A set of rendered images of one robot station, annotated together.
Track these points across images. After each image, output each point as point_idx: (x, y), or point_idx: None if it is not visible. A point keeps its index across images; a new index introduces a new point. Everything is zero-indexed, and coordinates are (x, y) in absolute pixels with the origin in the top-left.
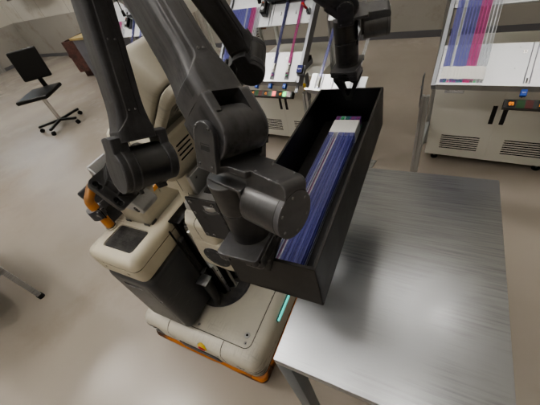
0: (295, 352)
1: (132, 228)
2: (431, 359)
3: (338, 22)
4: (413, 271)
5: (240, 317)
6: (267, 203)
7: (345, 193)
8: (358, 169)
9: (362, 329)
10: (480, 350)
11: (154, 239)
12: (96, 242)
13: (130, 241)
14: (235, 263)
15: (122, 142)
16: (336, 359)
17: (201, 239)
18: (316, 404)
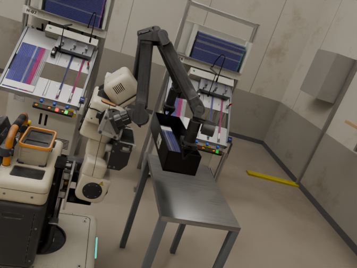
0: (169, 213)
1: (27, 168)
2: (212, 210)
3: (176, 90)
4: (194, 190)
5: (68, 257)
6: (211, 126)
7: None
8: None
9: (187, 205)
10: (222, 208)
11: (51, 175)
12: (0, 173)
13: (33, 174)
14: (169, 158)
15: (145, 106)
16: (184, 214)
17: (91, 174)
18: None
